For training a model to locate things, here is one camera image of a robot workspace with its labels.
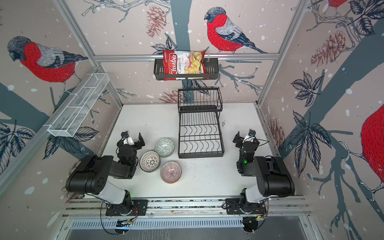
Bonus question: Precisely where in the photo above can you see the pink striped bowl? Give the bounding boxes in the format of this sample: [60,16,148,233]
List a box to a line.
[160,161,182,184]

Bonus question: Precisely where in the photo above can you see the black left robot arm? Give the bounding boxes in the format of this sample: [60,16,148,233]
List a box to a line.
[66,131,148,217]

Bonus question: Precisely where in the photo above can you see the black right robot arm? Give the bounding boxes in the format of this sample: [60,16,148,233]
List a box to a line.
[233,129,296,214]

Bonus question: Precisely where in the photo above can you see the black white lattice bowl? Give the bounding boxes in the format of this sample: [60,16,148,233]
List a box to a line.
[139,151,161,173]

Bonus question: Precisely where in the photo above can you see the green patterned bowl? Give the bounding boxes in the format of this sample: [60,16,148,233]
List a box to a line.
[155,138,175,158]

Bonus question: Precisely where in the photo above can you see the red cassava chips bag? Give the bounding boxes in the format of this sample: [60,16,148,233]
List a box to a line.
[163,50,207,75]

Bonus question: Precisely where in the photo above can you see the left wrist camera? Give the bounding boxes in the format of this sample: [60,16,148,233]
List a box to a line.
[121,131,135,146]

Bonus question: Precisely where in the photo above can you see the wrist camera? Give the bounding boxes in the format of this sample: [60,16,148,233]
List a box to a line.
[121,131,135,146]
[244,129,256,142]

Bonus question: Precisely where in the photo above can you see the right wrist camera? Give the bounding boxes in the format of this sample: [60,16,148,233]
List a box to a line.
[244,129,256,142]

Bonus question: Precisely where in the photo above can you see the black wire dish rack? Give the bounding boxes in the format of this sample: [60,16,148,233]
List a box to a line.
[178,87,225,159]

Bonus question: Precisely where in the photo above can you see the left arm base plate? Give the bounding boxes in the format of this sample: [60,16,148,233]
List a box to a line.
[106,199,149,217]

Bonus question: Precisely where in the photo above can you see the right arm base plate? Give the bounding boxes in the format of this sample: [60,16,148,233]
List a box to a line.
[222,198,267,216]

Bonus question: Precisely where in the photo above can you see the white mesh wall shelf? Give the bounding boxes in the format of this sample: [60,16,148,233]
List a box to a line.
[48,73,110,137]

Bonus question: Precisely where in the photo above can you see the aluminium mounting rail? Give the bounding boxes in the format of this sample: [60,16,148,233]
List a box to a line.
[59,196,312,219]

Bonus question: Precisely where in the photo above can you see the black wall basket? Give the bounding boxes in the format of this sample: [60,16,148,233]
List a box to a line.
[154,59,219,81]

